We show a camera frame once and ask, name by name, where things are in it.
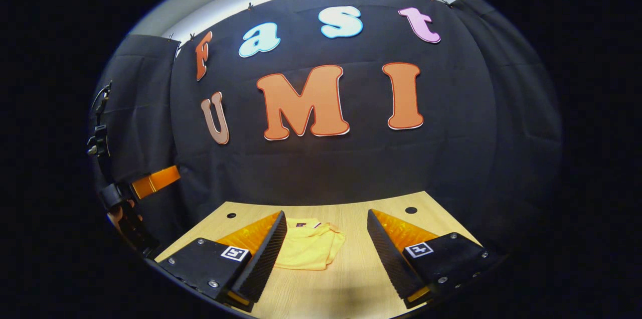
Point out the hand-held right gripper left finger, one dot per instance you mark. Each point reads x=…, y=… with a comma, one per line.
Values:
x=263, y=259

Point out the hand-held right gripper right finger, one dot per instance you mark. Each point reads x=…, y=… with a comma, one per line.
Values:
x=391, y=259

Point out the orange T-shirt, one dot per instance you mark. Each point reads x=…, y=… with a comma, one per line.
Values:
x=308, y=251

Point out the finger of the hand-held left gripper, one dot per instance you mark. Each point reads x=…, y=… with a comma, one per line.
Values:
x=155, y=181

